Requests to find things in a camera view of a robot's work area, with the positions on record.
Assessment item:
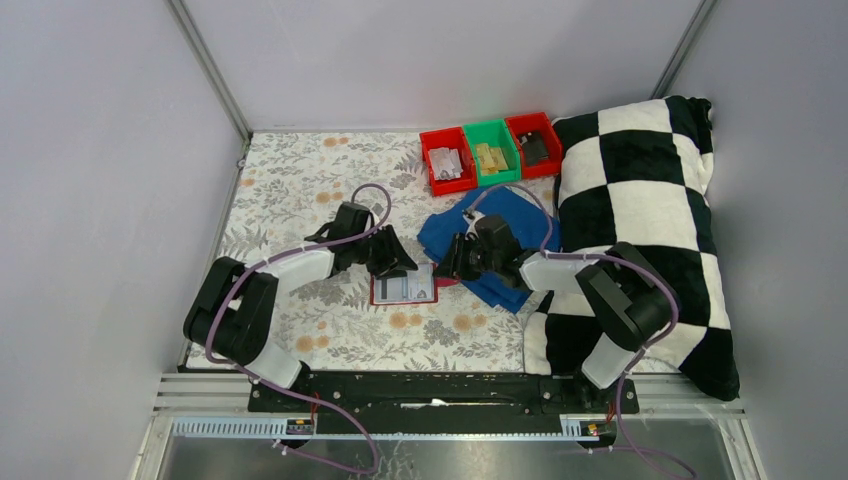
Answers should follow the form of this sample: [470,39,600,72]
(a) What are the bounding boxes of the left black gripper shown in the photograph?
[350,223,417,279]

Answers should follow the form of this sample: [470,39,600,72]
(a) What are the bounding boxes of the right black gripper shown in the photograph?
[432,232,501,282]

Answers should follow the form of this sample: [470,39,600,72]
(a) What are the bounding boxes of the red leather card holder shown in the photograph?
[370,263,459,306]

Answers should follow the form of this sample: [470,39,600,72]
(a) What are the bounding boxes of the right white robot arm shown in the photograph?
[434,211,680,412]

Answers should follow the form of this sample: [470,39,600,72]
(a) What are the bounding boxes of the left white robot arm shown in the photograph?
[183,202,418,411]

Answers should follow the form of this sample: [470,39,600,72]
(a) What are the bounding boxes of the silver card right sleeve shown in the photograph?
[407,263,435,302]

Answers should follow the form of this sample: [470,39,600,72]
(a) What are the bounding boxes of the silver cards in bin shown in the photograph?
[428,147,464,181]

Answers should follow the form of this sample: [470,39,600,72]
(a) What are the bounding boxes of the gold cards in bin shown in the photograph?
[474,143,509,176]

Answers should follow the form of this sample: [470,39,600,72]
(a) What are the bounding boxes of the black cards in bin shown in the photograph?
[518,131,549,167]

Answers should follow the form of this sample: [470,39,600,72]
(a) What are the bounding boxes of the blue folded cloth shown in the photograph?
[417,188,548,313]

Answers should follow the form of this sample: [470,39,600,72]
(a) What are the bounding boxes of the green plastic bin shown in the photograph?
[462,119,521,187]

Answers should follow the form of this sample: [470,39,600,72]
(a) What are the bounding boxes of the left red plastic bin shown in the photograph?
[419,127,478,196]

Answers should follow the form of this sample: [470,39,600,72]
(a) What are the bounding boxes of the red plastic bin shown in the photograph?
[419,127,478,196]
[505,112,564,180]

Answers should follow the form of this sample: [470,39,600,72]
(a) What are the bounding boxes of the floral patterned table mat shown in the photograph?
[219,132,539,372]

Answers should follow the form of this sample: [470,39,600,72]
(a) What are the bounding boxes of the right red plastic bin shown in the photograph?
[505,112,564,180]

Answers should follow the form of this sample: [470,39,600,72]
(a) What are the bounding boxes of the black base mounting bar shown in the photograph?
[248,370,640,436]

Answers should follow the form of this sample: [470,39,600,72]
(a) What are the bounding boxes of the black white checkered pillow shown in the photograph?
[552,95,740,401]

